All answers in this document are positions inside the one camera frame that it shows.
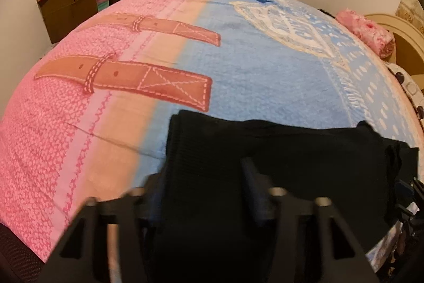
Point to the printed pink blue blanket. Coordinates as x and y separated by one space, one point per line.
132 104

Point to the circle patterned pillow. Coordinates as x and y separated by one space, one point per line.
409 84

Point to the dark cloth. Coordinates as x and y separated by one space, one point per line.
16 256

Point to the cream wooden bed headboard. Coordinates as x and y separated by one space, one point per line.
407 37

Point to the beige patterned curtain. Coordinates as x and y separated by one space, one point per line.
412 7

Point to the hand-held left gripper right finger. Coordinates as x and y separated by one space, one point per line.
255 190

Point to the brown wooden desk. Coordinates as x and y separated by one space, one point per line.
66 7

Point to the folded pink floral blanket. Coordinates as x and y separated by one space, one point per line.
367 29

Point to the black pants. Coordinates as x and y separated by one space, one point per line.
215 153

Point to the stack of pastel boxes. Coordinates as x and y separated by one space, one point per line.
102 0

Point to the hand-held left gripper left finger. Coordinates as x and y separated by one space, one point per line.
155 203

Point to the small black object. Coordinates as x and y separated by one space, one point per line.
326 12

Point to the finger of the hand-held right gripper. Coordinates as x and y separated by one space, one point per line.
410 193

